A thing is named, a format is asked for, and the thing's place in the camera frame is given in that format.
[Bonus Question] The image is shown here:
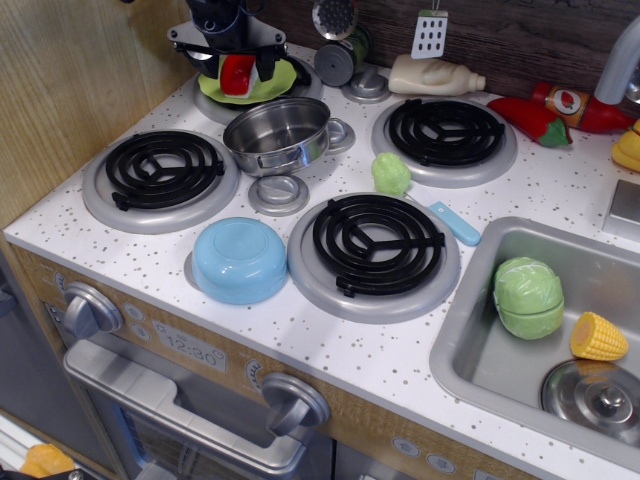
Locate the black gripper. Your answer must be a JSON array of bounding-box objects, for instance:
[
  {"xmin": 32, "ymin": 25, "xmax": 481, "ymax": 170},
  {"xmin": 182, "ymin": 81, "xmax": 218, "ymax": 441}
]
[{"xmin": 167, "ymin": 15, "xmax": 286, "ymax": 82}]

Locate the red white toy sushi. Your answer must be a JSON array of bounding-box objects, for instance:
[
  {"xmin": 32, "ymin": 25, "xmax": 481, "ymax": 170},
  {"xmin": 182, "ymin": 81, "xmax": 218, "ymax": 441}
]
[{"xmin": 219, "ymin": 55, "xmax": 258, "ymax": 98}]

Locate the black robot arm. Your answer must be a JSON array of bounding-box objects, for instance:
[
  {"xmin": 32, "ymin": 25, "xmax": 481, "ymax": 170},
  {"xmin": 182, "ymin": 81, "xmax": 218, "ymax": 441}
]
[{"xmin": 167, "ymin": 1, "xmax": 286, "ymax": 82}]

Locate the green plastic plate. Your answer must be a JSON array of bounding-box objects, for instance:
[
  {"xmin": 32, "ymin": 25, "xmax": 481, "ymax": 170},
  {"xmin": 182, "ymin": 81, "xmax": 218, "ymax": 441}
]
[{"xmin": 197, "ymin": 60, "xmax": 297, "ymax": 105}]

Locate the small steel pot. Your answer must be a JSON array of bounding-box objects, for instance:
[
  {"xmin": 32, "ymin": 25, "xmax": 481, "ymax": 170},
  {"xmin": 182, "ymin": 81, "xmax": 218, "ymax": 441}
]
[{"xmin": 223, "ymin": 97, "xmax": 355, "ymax": 177}]

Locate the toy tin can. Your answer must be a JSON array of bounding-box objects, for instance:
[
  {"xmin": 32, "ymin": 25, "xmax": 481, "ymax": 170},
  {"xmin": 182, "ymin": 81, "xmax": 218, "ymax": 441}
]
[{"xmin": 314, "ymin": 25, "xmax": 371, "ymax": 87}]

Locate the hanging silver strainer spoon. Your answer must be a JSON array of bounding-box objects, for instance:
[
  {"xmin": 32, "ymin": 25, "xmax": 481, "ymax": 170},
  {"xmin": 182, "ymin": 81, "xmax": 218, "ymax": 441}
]
[{"xmin": 312, "ymin": 0, "xmax": 358, "ymax": 41}]

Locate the grey stovetop knob back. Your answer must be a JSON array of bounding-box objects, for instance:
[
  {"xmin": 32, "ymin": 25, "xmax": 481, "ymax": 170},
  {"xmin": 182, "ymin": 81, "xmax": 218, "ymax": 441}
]
[{"xmin": 341, "ymin": 66, "xmax": 391, "ymax": 104}]

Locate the grey stovetop knob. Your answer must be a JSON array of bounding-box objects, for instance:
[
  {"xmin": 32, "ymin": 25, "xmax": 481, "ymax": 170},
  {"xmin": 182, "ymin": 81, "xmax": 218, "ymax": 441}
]
[
  {"xmin": 248, "ymin": 175, "xmax": 310, "ymax": 217},
  {"xmin": 341, "ymin": 66, "xmax": 391, "ymax": 104}
]

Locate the grey stovetop knob centre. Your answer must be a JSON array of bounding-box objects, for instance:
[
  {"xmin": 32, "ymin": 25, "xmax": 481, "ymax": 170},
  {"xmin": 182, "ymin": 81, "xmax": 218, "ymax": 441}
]
[{"xmin": 248, "ymin": 175, "xmax": 310, "ymax": 217}]

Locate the front left black burner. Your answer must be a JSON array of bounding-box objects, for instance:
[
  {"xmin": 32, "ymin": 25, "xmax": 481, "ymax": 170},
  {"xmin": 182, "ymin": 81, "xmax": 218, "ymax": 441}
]
[{"xmin": 82, "ymin": 130, "xmax": 240, "ymax": 235}]

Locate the green toy lettuce piece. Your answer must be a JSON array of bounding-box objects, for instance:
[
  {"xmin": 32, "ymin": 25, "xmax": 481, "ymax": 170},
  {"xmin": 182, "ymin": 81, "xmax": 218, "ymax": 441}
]
[{"xmin": 371, "ymin": 152, "xmax": 411, "ymax": 195}]

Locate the hanging white slotted spatula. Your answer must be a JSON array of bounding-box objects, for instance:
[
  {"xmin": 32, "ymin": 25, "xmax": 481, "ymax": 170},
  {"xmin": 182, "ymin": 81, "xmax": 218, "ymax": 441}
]
[{"xmin": 411, "ymin": 1, "xmax": 449, "ymax": 60}]

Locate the cream toy bottle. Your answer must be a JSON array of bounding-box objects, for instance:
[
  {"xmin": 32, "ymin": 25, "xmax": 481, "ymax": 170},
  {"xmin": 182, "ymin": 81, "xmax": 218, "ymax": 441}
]
[{"xmin": 388, "ymin": 54, "xmax": 486, "ymax": 96}]

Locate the light blue upturned bowl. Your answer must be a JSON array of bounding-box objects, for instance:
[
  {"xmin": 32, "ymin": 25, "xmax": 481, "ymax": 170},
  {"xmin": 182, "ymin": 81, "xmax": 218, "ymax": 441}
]
[{"xmin": 191, "ymin": 217, "xmax": 287, "ymax": 305}]

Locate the back right black burner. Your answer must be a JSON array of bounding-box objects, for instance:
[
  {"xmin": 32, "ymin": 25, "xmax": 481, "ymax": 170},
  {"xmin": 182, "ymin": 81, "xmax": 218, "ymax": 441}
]
[{"xmin": 371, "ymin": 98, "xmax": 518, "ymax": 189}]

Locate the front right black burner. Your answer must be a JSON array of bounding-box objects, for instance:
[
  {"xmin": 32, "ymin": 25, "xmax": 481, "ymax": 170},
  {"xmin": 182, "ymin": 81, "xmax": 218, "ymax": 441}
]
[{"xmin": 287, "ymin": 193, "xmax": 461, "ymax": 324}]

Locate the left grey oven knob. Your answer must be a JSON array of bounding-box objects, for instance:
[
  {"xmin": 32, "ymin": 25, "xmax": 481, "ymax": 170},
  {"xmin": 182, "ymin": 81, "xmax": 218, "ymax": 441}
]
[{"xmin": 62, "ymin": 281, "xmax": 124, "ymax": 340}]

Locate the grey oven knob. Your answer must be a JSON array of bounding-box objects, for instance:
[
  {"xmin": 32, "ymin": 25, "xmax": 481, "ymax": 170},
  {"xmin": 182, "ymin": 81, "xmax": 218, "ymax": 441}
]
[
  {"xmin": 261, "ymin": 372, "xmax": 331, "ymax": 437},
  {"xmin": 62, "ymin": 281, "xmax": 124, "ymax": 340}
]

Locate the red toy chili pepper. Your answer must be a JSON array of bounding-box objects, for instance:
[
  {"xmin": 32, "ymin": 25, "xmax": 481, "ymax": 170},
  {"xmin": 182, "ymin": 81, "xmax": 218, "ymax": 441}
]
[{"xmin": 487, "ymin": 97, "xmax": 573, "ymax": 148}]

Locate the right grey oven knob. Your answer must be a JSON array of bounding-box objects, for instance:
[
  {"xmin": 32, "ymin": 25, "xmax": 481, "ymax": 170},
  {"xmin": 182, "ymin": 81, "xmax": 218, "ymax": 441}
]
[{"xmin": 261, "ymin": 372, "xmax": 331, "ymax": 437}]

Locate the red toy ketchup bottle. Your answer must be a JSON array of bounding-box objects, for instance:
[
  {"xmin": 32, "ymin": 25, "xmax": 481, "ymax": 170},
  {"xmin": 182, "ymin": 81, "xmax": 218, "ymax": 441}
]
[{"xmin": 530, "ymin": 82, "xmax": 636, "ymax": 134}]

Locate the green toy cabbage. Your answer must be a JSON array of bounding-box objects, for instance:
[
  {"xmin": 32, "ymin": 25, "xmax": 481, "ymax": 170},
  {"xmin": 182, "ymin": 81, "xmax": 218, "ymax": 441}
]
[{"xmin": 493, "ymin": 257, "xmax": 564, "ymax": 340}]

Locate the steel sink basin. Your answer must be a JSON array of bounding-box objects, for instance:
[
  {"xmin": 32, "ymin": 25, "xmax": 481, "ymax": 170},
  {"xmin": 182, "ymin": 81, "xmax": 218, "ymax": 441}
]
[{"xmin": 430, "ymin": 217, "xmax": 639, "ymax": 475}]

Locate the silver faucet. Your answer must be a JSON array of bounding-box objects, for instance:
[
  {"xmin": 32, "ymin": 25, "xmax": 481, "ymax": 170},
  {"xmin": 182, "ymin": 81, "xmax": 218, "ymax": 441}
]
[{"xmin": 595, "ymin": 17, "xmax": 639, "ymax": 105}]

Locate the yellow toy food piece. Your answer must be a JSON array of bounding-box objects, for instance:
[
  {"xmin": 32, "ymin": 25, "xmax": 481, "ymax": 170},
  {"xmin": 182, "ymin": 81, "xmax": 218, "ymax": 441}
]
[{"xmin": 611, "ymin": 120, "xmax": 640, "ymax": 172}]

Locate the orange toy on floor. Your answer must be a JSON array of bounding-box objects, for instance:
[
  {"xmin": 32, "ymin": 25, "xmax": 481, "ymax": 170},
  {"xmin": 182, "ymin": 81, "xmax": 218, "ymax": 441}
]
[{"xmin": 19, "ymin": 444, "xmax": 75, "ymax": 479}]

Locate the yellow toy corn cob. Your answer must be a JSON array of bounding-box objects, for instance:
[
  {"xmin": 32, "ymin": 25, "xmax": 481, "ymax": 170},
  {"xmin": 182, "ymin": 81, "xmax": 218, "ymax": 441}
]
[{"xmin": 570, "ymin": 312, "xmax": 630, "ymax": 361}]

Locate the steel pot lid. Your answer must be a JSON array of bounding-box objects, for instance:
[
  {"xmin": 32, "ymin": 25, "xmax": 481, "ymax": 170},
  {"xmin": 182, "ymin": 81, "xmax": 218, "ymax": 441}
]
[{"xmin": 539, "ymin": 359, "xmax": 639, "ymax": 447}]

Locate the grey oven door handle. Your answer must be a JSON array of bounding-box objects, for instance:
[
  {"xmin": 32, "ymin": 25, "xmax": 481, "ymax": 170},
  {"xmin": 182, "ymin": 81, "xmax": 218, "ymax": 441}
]
[{"xmin": 64, "ymin": 340, "xmax": 306, "ymax": 479}]

